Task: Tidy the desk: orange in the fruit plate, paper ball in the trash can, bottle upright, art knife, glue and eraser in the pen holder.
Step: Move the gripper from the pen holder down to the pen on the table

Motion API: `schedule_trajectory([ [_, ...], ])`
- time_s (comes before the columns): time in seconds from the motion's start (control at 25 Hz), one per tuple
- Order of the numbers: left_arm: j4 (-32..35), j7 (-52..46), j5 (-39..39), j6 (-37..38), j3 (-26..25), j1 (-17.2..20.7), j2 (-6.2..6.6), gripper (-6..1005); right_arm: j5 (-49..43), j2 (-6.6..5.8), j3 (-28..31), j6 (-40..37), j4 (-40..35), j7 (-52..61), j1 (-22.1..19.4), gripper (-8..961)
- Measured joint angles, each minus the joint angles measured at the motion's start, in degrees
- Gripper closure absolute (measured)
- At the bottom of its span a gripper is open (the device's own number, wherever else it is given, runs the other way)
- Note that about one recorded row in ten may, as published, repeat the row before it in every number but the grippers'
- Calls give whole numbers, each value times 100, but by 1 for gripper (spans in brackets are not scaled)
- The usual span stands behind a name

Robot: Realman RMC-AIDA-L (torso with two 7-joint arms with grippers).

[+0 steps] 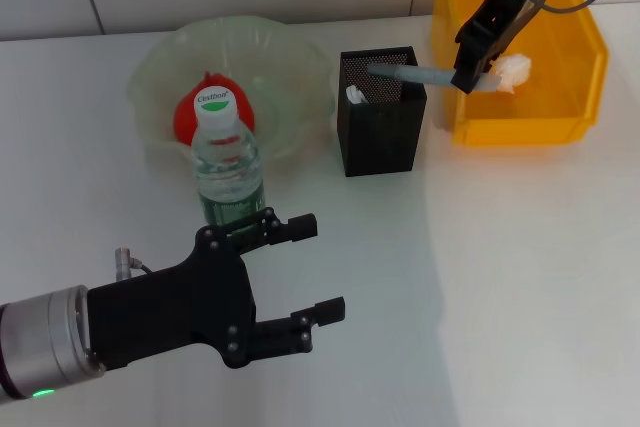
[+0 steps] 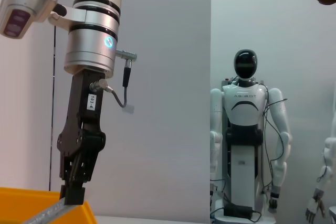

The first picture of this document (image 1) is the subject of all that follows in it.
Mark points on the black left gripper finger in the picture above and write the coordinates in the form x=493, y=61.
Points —
x=330, y=309

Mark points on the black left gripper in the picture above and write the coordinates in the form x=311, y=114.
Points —
x=170, y=312

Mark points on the white paper ball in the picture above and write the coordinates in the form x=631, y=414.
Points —
x=515, y=72

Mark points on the silver marker pen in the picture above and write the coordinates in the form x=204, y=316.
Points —
x=415, y=74

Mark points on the clear green-label water bottle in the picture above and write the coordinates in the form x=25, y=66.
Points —
x=227, y=167

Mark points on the orange toy fruit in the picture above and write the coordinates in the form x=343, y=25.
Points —
x=185, y=119

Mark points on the black mesh pen holder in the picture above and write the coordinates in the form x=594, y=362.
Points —
x=380, y=132

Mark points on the green glass fruit plate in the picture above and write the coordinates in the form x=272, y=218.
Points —
x=290, y=72

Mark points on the yellow plastic bin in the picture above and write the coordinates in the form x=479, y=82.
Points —
x=550, y=112

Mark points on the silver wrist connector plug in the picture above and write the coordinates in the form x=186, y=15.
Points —
x=123, y=263

